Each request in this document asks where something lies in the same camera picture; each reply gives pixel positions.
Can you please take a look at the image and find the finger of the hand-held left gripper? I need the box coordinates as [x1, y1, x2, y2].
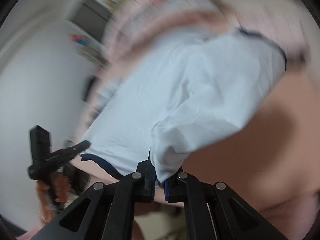
[64, 140, 92, 160]

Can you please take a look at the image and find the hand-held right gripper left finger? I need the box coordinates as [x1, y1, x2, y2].
[32, 147, 155, 240]

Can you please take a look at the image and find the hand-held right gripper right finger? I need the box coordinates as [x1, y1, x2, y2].
[164, 170, 288, 240]

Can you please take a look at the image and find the white shirt with navy trim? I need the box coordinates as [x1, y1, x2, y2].
[80, 27, 287, 188]

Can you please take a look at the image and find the person's left hand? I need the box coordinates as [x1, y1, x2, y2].
[36, 170, 73, 205]

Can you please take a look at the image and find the pink bed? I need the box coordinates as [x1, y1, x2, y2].
[72, 65, 320, 230]

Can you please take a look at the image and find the white shelf rack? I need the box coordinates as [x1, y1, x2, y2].
[77, 45, 108, 67]

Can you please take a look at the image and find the red and blue toy figure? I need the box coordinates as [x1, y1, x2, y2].
[70, 34, 88, 46]

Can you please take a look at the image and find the pink folded quilt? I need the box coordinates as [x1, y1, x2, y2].
[102, 0, 240, 63]

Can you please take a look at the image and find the grey wall cabinet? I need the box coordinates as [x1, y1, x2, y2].
[66, 0, 113, 45]

